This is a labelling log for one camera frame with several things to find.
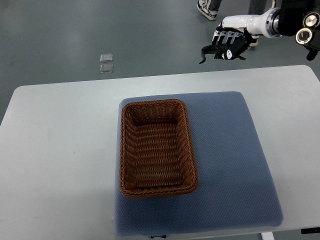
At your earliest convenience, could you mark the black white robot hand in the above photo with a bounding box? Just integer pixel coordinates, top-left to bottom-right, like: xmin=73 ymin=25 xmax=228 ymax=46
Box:
xmin=212 ymin=8 xmax=279 ymax=60

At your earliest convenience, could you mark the dark toy crocodile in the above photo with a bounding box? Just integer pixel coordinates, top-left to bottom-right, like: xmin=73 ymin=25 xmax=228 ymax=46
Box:
xmin=199 ymin=43 xmax=231 ymax=64

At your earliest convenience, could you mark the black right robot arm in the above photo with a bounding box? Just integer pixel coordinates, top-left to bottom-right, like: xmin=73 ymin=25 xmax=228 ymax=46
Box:
xmin=266 ymin=0 xmax=320 ymax=61

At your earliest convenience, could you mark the brown wicker basket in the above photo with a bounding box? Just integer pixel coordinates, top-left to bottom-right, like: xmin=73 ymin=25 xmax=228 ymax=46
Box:
xmin=119 ymin=99 xmax=199 ymax=199

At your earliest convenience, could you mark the person's grey trouser leg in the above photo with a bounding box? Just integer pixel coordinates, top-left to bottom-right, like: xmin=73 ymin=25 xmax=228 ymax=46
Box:
xmin=206 ymin=0 xmax=222 ymax=12

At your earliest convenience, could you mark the person's white sneaker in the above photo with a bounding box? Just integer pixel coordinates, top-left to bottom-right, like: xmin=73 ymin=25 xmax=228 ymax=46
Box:
xmin=196 ymin=0 xmax=218 ymax=21

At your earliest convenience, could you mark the upper metal floor plate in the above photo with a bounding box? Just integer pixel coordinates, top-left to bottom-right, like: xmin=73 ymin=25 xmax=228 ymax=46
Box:
xmin=100 ymin=53 xmax=113 ymax=63

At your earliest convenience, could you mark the blue textured mat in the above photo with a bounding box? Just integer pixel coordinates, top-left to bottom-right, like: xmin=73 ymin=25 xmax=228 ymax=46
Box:
xmin=113 ymin=91 xmax=284 ymax=237

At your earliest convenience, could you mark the white table leg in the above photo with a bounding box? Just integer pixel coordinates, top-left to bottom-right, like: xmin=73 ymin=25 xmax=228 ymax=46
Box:
xmin=261 ymin=232 xmax=275 ymax=240

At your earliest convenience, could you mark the black table control panel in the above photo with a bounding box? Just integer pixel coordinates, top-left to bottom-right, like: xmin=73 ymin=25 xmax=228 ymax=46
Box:
xmin=300 ymin=227 xmax=320 ymax=235

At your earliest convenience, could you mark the small label under mat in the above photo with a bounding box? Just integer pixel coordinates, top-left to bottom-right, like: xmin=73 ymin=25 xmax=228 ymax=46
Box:
xmin=150 ymin=235 xmax=167 ymax=239

